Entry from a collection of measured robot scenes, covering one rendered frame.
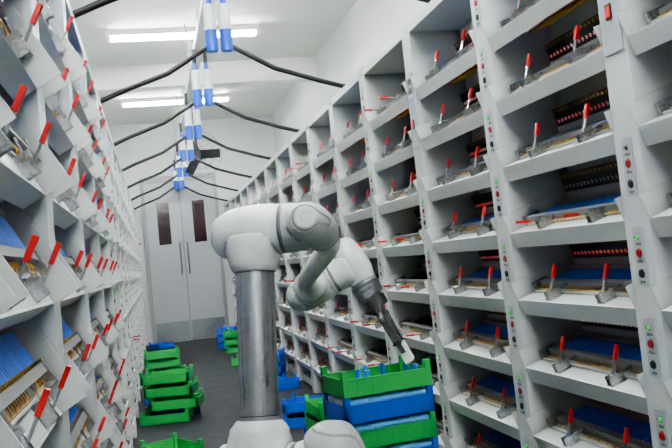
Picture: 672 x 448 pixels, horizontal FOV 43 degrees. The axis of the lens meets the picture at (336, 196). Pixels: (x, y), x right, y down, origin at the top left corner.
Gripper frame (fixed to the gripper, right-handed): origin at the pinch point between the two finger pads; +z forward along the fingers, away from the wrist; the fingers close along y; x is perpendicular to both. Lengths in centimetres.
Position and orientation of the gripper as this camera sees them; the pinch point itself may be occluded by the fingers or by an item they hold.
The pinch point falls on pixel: (405, 352)
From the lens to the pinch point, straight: 276.9
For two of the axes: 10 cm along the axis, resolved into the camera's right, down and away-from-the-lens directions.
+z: 5.1, 8.5, -1.3
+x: 8.4, -5.2, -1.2
